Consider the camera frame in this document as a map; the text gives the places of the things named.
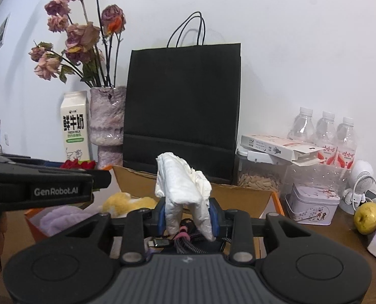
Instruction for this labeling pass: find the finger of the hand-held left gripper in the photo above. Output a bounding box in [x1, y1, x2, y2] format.
[0, 151, 65, 169]
[0, 164, 112, 194]

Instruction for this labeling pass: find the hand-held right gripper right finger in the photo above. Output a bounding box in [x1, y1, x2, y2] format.
[208, 197, 329, 267]

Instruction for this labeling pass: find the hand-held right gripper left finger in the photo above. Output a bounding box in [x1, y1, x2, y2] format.
[47, 197, 168, 267]

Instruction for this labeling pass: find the red cardboard box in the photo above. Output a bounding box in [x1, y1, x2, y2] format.
[24, 165, 285, 260]

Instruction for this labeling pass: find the black cable with pink tie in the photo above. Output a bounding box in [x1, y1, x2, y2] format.
[148, 218, 236, 255]

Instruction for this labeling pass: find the white cloth pouch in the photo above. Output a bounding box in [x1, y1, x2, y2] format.
[154, 152, 216, 241]

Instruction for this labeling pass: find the yellow and white plush toy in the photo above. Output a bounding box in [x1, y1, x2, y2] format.
[102, 193, 159, 218]

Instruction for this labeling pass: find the purple fluffy headband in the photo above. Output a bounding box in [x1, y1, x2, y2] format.
[33, 205, 100, 238]

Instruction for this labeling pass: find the white and green milk carton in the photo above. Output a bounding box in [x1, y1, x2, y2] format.
[60, 90, 90, 162]

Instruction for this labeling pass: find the mottled purple vase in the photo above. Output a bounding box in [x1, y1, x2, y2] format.
[89, 85, 128, 169]

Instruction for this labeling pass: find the clear jar of seeds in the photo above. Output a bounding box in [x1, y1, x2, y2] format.
[235, 147, 287, 194]

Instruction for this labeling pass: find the white flat carton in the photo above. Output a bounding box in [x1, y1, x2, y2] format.
[241, 134, 325, 167]

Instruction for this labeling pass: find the white printed tin box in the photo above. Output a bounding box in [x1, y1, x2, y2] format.
[285, 184, 341, 226]

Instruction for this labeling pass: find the black paper bag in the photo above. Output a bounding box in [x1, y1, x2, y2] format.
[122, 12, 242, 185]

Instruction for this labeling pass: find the clear water bottle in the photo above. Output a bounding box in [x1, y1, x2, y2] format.
[335, 117, 359, 194]
[286, 107, 317, 188]
[313, 111, 338, 187]

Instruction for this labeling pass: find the dried pink roses bouquet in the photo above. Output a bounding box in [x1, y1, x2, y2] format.
[29, 0, 127, 89]

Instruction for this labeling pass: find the small white fan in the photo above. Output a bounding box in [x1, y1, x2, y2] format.
[340, 160, 375, 215]

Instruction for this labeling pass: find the green apple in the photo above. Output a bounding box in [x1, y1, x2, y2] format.
[353, 203, 376, 236]

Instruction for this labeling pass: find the wall picture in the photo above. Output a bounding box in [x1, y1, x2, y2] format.
[0, 13, 11, 54]

